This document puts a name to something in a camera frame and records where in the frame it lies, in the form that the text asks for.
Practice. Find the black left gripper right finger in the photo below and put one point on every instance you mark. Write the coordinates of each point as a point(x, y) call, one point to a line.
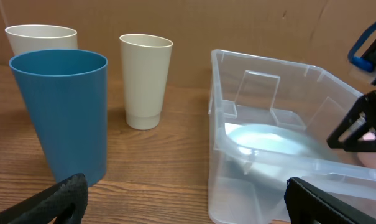
point(307, 204)

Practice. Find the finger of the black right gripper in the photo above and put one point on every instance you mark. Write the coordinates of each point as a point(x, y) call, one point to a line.
point(362, 139)

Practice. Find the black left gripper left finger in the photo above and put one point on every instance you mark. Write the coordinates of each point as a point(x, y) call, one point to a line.
point(62, 203)

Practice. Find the pink plastic bowl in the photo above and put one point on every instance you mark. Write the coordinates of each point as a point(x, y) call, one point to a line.
point(368, 159)

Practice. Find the grey plastic plate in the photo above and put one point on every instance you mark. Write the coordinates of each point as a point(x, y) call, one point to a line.
point(280, 140)

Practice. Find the clear plastic storage bin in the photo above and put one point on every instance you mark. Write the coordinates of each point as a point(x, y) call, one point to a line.
point(248, 89)

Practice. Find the blue plastic cup near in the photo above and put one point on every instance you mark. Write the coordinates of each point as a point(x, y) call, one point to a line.
point(66, 94)

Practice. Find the cream plastic cup right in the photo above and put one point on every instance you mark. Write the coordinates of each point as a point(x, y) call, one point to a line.
point(145, 62)

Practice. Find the cream plastic cup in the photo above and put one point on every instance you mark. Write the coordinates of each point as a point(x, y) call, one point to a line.
point(145, 62)
point(31, 37)

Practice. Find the cream plastic cup left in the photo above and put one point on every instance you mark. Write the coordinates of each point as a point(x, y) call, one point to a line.
point(31, 37)

